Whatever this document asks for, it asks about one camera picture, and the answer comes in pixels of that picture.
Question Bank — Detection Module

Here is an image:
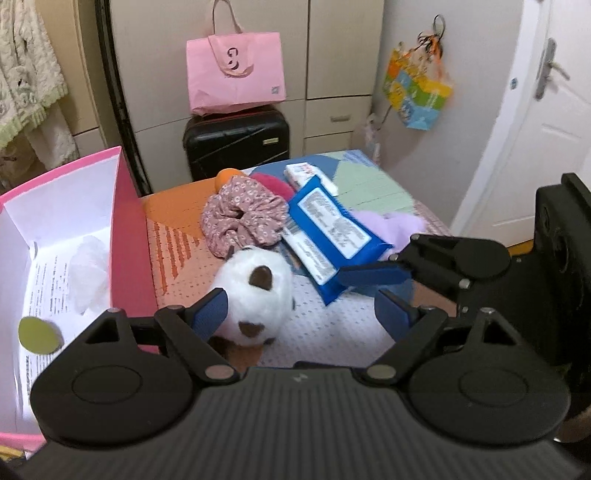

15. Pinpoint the pink tote bag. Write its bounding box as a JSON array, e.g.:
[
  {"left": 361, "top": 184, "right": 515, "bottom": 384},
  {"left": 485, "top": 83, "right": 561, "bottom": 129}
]
[{"left": 186, "top": 0, "right": 287, "bottom": 116}]

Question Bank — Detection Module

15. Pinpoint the magenta soft cloth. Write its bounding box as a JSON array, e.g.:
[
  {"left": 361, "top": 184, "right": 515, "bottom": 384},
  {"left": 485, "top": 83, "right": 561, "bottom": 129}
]
[{"left": 250, "top": 172, "right": 295, "bottom": 200}]

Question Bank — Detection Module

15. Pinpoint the pink floral fabric scrunchie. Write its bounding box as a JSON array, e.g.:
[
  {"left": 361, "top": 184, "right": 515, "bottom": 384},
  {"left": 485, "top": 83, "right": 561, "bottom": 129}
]
[{"left": 201, "top": 176, "right": 291, "bottom": 257}]

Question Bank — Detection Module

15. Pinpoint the blue wet wipes pack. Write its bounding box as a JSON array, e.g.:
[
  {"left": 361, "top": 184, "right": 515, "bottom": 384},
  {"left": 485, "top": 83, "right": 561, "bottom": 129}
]
[{"left": 281, "top": 176, "right": 393, "bottom": 306}]

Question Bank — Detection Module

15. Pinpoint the silver door handle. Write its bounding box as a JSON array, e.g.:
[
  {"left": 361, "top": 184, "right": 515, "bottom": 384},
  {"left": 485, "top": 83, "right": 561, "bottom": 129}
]
[{"left": 534, "top": 38, "right": 571, "bottom": 100}]

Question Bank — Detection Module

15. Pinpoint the white plush with brown spots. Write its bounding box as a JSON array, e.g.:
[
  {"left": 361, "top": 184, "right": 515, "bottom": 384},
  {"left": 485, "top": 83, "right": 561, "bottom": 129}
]
[{"left": 210, "top": 246, "right": 296, "bottom": 348}]

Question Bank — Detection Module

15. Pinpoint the hanging cream towel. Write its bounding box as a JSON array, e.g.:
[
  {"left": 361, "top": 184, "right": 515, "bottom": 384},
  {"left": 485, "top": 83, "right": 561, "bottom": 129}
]
[{"left": 0, "top": 0, "right": 80, "bottom": 167}]

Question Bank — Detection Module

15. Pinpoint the black suitcase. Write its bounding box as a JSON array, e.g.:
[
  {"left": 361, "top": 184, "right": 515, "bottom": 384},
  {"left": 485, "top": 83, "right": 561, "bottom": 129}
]
[{"left": 183, "top": 105, "right": 291, "bottom": 183}]

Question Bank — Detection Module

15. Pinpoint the printed white paper sheet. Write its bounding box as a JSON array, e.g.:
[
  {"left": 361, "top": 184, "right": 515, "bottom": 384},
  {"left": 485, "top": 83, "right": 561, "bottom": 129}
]
[{"left": 18, "top": 240, "right": 114, "bottom": 416}]

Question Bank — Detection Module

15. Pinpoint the multicolour play mat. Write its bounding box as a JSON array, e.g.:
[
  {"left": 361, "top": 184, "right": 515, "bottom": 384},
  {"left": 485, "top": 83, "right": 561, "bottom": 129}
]
[{"left": 139, "top": 148, "right": 453, "bottom": 370}]

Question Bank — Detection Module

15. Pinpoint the pink cardboard box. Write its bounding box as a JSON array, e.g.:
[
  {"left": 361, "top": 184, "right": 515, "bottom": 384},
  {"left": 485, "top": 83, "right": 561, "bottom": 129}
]
[{"left": 0, "top": 146, "right": 160, "bottom": 450}]

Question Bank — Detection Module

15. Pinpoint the beige wardrobe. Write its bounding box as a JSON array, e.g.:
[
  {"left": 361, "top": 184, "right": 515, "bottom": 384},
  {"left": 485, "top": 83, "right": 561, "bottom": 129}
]
[{"left": 74, "top": 0, "right": 386, "bottom": 195}]

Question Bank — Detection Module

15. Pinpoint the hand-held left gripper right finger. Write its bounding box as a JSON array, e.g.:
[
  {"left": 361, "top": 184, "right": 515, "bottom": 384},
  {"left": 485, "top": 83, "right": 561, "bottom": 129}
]
[{"left": 360, "top": 288, "right": 520, "bottom": 386}]

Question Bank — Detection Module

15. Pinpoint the wall hook with ribbons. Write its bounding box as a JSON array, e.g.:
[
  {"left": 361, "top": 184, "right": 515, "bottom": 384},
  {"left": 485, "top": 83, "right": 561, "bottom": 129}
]
[{"left": 417, "top": 14, "right": 447, "bottom": 61}]

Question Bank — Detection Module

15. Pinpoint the black pole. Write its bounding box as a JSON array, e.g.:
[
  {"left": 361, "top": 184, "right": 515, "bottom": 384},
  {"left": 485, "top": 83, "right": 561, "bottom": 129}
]
[{"left": 95, "top": 0, "right": 153, "bottom": 195}]

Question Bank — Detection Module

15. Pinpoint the orange soft ball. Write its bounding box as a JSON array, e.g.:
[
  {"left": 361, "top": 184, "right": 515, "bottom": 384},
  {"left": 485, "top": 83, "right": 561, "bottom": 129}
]
[{"left": 215, "top": 169, "right": 243, "bottom": 192}]

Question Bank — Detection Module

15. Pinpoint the yellow-green round disc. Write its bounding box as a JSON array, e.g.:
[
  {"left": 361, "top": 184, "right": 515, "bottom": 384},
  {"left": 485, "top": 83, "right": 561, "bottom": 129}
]
[{"left": 18, "top": 316, "right": 64, "bottom": 355}]

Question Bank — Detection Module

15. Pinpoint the colourful hanging gift bag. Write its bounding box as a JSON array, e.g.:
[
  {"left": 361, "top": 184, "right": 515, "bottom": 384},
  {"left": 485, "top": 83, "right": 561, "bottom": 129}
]
[{"left": 383, "top": 41, "right": 454, "bottom": 132}]

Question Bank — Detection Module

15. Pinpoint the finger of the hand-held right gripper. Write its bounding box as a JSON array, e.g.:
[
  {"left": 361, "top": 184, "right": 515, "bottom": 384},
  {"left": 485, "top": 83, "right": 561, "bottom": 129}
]
[
  {"left": 411, "top": 270, "right": 472, "bottom": 319},
  {"left": 335, "top": 233, "right": 512, "bottom": 288}
]

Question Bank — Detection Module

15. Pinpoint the white tissue pack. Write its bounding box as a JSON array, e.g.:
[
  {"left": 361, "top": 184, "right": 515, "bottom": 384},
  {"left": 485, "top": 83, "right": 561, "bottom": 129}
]
[{"left": 283, "top": 161, "right": 339, "bottom": 195}]

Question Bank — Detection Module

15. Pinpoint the white plastic bag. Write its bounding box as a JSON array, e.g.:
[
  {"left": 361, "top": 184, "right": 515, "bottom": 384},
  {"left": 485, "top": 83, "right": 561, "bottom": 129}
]
[{"left": 67, "top": 234, "right": 112, "bottom": 315}]

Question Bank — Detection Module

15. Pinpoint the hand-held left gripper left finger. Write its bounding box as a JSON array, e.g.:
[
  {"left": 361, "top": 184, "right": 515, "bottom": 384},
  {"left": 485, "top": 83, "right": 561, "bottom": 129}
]
[{"left": 81, "top": 287, "right": 241, "bottom": 386}]

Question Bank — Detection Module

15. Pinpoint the purple plush toy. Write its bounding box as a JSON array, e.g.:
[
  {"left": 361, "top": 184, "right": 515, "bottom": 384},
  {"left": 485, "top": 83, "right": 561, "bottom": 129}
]
[{"left": 353, "top": 209, "right": 426, "bottom": 252}]

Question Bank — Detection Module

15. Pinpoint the white door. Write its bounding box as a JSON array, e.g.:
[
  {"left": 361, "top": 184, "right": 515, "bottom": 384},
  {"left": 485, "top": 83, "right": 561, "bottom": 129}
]
[{"left": 450, "top": 0, "right": 591, "bottom": 243}]

